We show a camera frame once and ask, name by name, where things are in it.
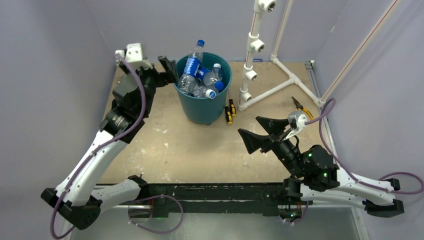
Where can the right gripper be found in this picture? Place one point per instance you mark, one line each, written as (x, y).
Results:
(253, 141)

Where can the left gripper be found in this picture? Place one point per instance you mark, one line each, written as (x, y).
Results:
(163, 78)

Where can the Pepsi bottle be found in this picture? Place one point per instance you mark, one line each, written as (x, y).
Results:
(188, 79)
(210, 79)

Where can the clear bottle blue-orange label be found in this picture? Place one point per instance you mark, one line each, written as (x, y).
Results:
(217, 69)

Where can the teal plastic bin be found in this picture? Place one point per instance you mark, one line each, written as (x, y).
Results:
(202, 110)

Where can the clear bottle white cap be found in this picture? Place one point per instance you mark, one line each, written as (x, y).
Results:
(201, 91)

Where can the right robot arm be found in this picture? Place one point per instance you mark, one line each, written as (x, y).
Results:
(314, 176)

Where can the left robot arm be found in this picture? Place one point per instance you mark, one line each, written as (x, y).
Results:
(76, 199)

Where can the left yellow-black screwdriver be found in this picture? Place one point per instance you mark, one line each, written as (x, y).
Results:
(228, 114)

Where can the yellow-black screwdriver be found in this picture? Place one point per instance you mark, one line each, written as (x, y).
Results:
(231, 105)
(228, 114)

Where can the right yellow-black screwdriver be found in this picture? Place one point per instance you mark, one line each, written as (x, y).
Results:
(231, 105)

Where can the white PVC pipe stand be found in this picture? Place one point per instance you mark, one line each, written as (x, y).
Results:
(254, 46)

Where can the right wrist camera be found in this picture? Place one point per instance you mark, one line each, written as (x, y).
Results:
(297, 122)

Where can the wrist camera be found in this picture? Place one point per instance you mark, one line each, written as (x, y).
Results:
(297, 122)
(134, 55)

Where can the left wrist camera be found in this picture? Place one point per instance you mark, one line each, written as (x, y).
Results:
(134, 55)

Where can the yellow handled pliers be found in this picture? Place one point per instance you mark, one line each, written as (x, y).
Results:
(300, 107)

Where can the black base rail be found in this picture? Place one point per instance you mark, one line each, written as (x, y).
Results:
(266, 198)

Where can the white pipe on wall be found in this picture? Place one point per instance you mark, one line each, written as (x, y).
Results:
(292, 78)

